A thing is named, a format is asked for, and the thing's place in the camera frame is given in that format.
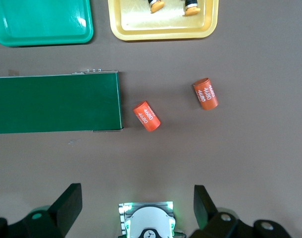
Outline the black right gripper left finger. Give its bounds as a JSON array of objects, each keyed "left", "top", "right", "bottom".
[{"left": 22, "top": 182, "right": 83, "bottom": 238}]

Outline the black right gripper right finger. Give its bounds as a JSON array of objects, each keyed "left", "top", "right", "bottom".
[{"left": 190, "top": 184, "right": 241, "bottom": 238}]

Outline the yellow push button switch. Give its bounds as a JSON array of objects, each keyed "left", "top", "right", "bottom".
[
  {"left": 182, "top": 0, "right": 201, "bottom": 17},
  {"left": 147, "top": 0, "right": 166, "bottom": 14}
]

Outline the green conveyor belt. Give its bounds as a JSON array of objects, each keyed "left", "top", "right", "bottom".
[{"left": 0, "top": 68, "right": 124, "bottom": 135}]

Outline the yellow plastic tray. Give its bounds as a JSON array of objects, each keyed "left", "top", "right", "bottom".
[{"left": 107, "top": 0, "right": 220, "bottom": 42}]

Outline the green plastic tray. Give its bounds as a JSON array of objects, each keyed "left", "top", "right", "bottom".
[{"left": 0, "top": 0, "right": 95, "bottom": 48}]

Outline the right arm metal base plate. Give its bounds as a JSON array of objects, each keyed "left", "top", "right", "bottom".
[{"left": 118, "top": 201, "right": 174, "bottom": 238}]

